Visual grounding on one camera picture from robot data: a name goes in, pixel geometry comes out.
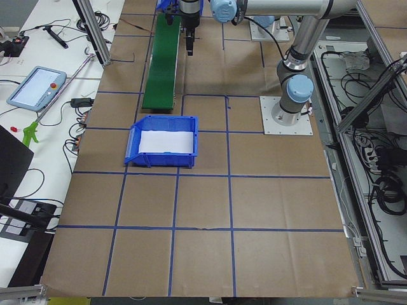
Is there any white foam pad left bin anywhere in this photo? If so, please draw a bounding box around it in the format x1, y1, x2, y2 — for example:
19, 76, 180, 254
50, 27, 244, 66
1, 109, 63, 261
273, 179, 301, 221
139, 131, 194, 153

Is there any red black power wire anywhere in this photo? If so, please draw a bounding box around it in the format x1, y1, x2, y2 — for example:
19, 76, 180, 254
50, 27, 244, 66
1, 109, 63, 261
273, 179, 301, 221
119, 18, 156, 35

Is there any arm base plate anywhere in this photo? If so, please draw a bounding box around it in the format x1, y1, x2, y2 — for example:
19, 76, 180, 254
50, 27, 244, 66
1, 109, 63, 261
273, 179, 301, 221
259, 96, 313, 136
249, 15, 290, 42

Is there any teach pendant tablet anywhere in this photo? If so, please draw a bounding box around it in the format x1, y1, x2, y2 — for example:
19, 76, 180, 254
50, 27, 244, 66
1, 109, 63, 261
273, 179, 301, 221
6, 66, 67, 112

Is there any green handled grabber tool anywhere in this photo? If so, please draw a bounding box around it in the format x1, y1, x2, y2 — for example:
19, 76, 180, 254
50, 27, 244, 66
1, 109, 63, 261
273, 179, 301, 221
22, 53, 96, 144

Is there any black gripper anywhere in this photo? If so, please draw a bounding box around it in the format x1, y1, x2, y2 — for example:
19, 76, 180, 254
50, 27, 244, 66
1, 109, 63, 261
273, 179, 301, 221
180, 12, 200, 56

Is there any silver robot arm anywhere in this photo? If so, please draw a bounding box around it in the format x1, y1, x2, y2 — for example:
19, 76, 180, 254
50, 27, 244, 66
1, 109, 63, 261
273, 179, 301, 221
209, 1, 356, 126

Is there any green conveyor belt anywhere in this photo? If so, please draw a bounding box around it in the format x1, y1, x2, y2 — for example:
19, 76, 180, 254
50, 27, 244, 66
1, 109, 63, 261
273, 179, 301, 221
142, 13, 180, 111

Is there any blue storage bin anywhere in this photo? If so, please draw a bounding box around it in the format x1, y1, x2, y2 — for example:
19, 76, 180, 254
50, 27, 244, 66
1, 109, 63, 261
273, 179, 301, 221
156, 0, 178, 15
124, 115, 198, 168

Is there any blue left storage bin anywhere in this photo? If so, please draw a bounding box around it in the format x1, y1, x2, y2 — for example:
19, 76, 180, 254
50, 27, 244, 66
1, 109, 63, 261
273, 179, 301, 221
124, 115, 198, 168

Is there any blue right storage bin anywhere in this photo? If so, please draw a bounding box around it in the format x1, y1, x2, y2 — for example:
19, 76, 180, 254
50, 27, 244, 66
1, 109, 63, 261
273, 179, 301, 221
156, 0, 178, 15

